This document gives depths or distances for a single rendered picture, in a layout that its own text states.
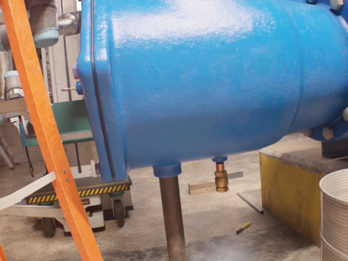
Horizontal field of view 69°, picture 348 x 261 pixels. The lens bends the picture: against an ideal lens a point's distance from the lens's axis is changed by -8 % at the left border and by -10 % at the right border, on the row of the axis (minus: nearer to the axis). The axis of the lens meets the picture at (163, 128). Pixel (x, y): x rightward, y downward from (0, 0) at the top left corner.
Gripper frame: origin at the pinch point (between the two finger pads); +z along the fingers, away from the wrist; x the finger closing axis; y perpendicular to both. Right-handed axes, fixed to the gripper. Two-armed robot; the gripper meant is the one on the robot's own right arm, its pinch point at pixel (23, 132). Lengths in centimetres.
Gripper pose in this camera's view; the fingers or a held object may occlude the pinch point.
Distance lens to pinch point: 141.3
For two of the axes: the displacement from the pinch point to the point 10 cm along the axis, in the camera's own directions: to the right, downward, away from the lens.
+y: -2.6, 3.7, 8.9
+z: 3.5, 8.9, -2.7
